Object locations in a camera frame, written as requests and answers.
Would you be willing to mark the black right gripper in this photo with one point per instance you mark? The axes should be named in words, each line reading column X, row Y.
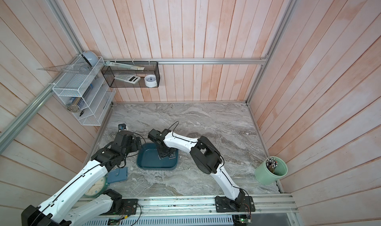
column 162, row 155

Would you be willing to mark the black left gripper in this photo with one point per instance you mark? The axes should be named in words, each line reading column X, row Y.
column 134, row 147

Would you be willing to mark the teal plastic storage tray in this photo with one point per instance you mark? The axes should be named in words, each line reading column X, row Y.
column 148, row 159

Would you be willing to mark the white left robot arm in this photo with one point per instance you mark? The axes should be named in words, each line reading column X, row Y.
column 58, row 211

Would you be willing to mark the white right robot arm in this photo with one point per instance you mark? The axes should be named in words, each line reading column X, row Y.
column 209, row 160

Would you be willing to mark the green round clock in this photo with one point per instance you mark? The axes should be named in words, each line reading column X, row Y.
column 98, row 188

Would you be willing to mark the white tape roll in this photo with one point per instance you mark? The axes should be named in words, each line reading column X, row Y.
column 151, row 81

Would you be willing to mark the metal cylinder in shelf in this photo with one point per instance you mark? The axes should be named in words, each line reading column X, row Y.
column 74, row 104

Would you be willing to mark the white calculator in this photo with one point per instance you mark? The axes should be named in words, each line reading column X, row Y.
column 128, row 78

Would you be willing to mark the clear straight ruler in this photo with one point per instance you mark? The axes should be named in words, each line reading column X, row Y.
column 121, row 65

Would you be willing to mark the clear triangle ruler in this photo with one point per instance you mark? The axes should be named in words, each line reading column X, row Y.
column 76, row 68

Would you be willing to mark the grey round desk clock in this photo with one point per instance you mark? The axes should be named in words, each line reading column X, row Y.
column 90, row 57

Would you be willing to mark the green pen holder cup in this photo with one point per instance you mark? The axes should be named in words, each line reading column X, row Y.
column 271, row 170

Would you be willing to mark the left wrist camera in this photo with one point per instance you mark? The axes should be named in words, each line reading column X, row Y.
column 122, row 127

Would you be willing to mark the black wire mesh basket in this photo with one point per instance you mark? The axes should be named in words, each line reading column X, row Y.
column 131, row 74

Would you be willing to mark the white wire mesh shelf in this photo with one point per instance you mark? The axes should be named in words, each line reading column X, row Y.
column 96, row 93

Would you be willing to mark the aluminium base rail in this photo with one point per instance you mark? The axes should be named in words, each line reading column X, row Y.
column 269, row 210

